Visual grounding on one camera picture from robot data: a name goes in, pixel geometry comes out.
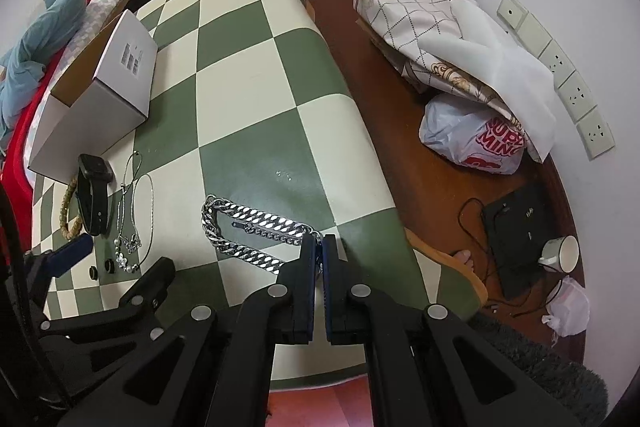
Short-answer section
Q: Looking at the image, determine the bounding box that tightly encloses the white wall socket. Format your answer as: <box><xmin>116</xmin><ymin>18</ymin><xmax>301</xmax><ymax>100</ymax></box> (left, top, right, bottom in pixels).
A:
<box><xmin>574</xmin><ymin>106</ymin><xmax>615</xmax><ymax>160</ymax></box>
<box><xmin>557</xmin><ymin>71</ymin><xmax>597</xmax><ymax>111</ymax></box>
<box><xmin>539</xmin><ymin>39</ymin><xmax>574</xmax><ymax>78</ymax></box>

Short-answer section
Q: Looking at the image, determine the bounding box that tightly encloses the wooden bead bracelet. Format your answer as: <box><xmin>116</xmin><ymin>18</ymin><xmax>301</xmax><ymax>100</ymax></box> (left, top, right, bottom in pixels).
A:
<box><xmin>59</xmin><ymin>174</ymin><xmax>87</xmax><ymax>241</ymax></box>

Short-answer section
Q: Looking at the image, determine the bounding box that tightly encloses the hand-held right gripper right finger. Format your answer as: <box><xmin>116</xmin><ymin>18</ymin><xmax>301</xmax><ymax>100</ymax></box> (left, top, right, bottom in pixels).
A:
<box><xmin>323</xmin><ymin>234</ymin><xmax>582</xmax><ymax>427</ymax></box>

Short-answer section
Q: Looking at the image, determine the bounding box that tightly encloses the chunky silver chain necklace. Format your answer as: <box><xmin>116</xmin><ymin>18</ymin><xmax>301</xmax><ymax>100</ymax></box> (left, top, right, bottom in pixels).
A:
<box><xmin>201</xmin><ymin>194</ymin><xmax>324</xmax><ymax>277</ymax></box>

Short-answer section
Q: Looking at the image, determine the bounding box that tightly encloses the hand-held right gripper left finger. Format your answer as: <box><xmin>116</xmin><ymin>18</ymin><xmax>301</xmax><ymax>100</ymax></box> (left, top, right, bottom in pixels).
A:
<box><xmin>56</xmin><ymin>234</ymin><xmax>319</xmax><ymax>427</ymax></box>

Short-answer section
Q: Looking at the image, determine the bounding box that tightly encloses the dark fuzzy garment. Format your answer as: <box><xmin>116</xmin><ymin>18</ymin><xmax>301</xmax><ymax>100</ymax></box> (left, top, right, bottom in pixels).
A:
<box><xmin>467</xmin><ymin>310</ymin><xmax>624</xmax><ymax>427</ymax></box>

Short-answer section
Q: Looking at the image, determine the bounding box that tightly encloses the thin silver necklace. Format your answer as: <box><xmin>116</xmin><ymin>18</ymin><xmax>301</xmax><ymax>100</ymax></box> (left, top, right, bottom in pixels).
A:
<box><xmin>123</xmin><ymin>173</ymin><xmax>155</xmax><ymax>267</ymax></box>

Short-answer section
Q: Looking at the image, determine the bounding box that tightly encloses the red bed cover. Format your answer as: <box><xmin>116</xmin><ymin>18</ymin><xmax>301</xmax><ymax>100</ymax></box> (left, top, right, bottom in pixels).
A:
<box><xmin>0</xmin><ymin>0</ymin><xmax>162</xmax><ymax>254</ymax></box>

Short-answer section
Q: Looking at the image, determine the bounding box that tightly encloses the white wall switch plate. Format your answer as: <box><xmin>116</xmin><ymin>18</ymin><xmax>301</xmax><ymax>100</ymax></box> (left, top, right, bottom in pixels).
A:
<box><xmin>496</xmin><ymin>0</ymin><xmax>529</xmax><ymax>31</ymax></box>

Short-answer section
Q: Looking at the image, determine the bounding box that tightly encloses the floral beige cloth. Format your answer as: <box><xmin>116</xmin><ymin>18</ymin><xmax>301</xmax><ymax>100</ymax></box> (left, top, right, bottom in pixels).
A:
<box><xmin>349</xmin><ymin>0</ymin><xmax>544</xmax><ymax>164</ymax></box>

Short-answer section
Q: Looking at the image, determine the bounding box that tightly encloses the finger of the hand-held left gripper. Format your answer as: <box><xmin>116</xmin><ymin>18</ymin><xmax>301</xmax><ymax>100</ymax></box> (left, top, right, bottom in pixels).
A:
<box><xmin>20</xmin><ymin>238</ymin><xmax>95</xmax><ymax>309</ymax></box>
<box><xmin>39</xmin><ymin>256</ymin><xmax>177</xmax><ymax>344</ymax></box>

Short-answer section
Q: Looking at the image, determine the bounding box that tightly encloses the pearl pendant necklace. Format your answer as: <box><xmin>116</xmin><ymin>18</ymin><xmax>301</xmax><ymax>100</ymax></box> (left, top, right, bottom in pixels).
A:
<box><xmin>114</xmin><ymin>150</ymin><xmax>144</xmax><ymax>276</ymax></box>

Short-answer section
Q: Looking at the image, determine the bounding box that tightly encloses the black smartwatch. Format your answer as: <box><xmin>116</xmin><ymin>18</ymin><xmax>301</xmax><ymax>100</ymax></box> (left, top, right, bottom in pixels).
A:
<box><xmin>77</xmin><ymin>153</ymin><xmax>114</xmax><ymax>237</ymax></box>

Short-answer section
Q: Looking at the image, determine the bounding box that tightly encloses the crumpled white plastic bag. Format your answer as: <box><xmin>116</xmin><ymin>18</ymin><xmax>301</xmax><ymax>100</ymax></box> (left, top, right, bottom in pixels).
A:
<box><xmin>541</xmin><ymin>275</ymin><xmax>591</xmax><ymax>339</ymax></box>

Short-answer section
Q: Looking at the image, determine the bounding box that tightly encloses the white ceramic cup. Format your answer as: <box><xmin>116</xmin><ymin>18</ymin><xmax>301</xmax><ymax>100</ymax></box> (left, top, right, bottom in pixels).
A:
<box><xmin>537</xmin><ymin>234</ymin><xmax>581</xmax><ymax>273</ymax></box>

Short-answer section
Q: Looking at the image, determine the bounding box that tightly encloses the thin black cable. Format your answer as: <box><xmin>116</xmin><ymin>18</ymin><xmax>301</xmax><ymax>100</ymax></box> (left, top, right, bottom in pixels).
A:
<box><xmin>458</xmin><ymin>196</ymin><xmax>552</xmax><ymax>321</ymax></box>

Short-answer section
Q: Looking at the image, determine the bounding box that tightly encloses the green checkered tablecloth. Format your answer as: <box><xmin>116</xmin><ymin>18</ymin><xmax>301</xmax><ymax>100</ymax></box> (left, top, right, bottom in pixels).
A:
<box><xmin>31</xmin><ymin>0</ymin><xmax>484</xmax><ymax>381</ymax></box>

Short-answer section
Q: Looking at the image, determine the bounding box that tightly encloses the white plastic bag red print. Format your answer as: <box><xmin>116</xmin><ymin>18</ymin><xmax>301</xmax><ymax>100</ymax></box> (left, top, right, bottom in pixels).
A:
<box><xmin>418</xmin><ymin>92</ymin><xmax>529</xmax><ymax>176</ymax></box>

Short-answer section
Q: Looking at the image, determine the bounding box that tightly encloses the flat black electronic device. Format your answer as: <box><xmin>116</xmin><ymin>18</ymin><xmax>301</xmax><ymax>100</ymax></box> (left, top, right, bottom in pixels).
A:
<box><xmin>480</xmin><ymin>184</ymin><xmax>554</xmax><ymax>301</ymax></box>

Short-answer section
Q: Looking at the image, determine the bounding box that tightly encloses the person's foot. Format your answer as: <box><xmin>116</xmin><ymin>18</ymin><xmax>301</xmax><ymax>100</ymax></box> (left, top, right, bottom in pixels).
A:
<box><xmin>449</xmin><ymin>248</ymin><xmax>476</xmax><ymax>271</ymax></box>

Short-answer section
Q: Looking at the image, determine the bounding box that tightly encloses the blue blanket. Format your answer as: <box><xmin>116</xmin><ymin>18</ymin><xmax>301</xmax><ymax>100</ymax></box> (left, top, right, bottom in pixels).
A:
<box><xmin>0</xmin><ymin>0</ymin><xmax>157</xmax><ymax>148</ymax></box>

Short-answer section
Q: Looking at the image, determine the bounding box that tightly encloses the white cardboard box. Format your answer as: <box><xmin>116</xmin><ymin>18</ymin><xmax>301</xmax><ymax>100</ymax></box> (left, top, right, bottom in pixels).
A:
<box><xmin>27</xmin><ymin>9</ymin><xmax>160</xmax><ymax>184</ymax></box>

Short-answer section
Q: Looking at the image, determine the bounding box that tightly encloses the blank white wall plate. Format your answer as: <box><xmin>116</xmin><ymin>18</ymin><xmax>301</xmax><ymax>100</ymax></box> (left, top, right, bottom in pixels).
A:
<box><xmin>519</xmin><ymin>14</ymin><xmax>554</xmax><ymax>58</ymax></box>

